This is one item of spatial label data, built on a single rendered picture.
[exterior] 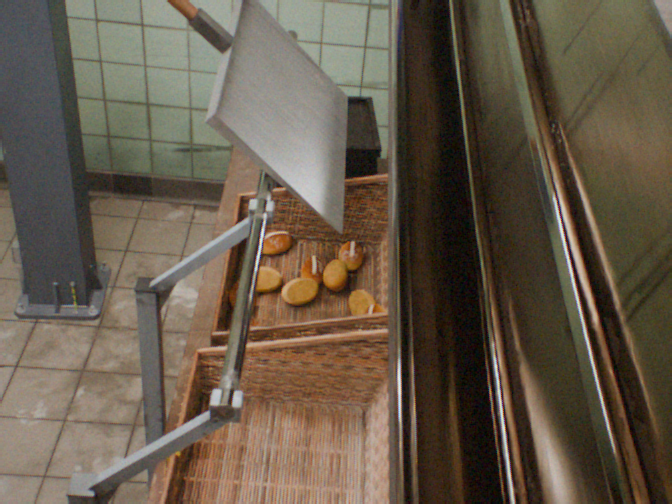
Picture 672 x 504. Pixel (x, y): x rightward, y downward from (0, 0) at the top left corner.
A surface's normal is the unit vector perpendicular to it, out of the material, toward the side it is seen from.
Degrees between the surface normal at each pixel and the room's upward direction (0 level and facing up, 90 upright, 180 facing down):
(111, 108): 90
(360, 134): 0
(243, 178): 0
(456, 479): 9
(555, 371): 69
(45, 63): 90
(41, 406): 0
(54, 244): 90
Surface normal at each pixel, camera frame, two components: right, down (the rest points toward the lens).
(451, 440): 0.23, -0.75
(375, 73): -0.04, 0.62
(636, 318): -0.91, -0.34
